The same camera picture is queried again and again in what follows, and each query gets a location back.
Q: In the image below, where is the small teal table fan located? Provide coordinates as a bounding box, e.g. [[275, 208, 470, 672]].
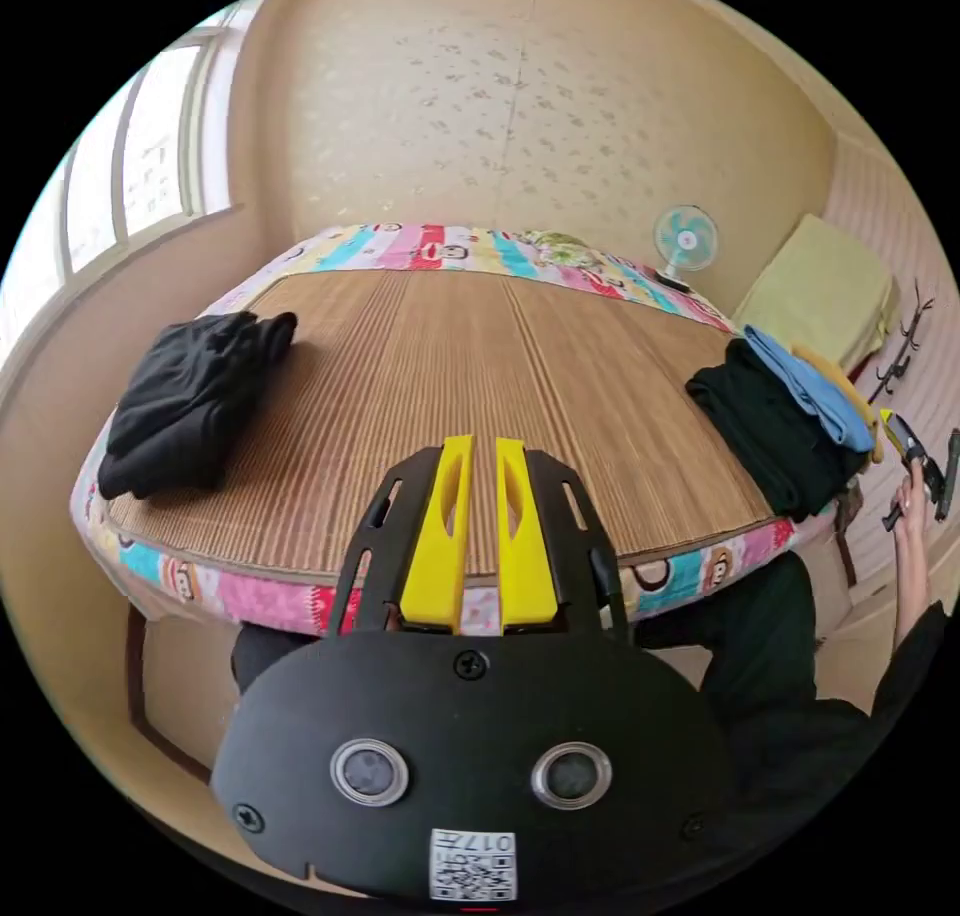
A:
[[651, 204, 721, 293]]

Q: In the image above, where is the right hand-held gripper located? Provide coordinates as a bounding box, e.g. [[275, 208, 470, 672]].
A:
[[879, 408, 948, 533]]

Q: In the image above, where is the dark coat rack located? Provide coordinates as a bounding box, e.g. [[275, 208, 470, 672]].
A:
[[867, 278, 937, 406]]

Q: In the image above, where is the bed with woven mat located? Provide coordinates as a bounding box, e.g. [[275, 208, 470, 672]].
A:
[[69, 222, 843, 637]]

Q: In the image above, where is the person's right hand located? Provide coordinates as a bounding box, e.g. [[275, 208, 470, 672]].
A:
[[892, 471, 933, 541]]

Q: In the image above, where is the pile of black clothes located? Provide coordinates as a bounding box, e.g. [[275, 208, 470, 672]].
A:
[[96, 309, 300, 502]]

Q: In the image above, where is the floral green pillow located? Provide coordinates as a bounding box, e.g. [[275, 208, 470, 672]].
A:
[[522, 229, 604, 266]]

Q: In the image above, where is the yellow-green cloth cover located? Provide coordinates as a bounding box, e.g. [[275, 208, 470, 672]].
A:
[[733, 213, 900, 371]]

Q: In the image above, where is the person's body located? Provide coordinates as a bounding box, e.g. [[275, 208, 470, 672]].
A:
[[229, 552, 952, 884]]

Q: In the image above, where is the window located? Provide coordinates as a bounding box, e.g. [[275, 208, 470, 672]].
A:
[[0, 0, 253, 351]]

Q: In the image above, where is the person's right forearm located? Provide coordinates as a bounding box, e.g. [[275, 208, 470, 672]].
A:
[[890, 534, 935, 651]]

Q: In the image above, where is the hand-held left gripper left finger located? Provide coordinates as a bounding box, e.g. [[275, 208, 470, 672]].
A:
[[399, 435, 476, 628]]

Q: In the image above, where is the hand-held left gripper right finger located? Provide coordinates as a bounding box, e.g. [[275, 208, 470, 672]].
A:
[[495, 437, 561, 627]]

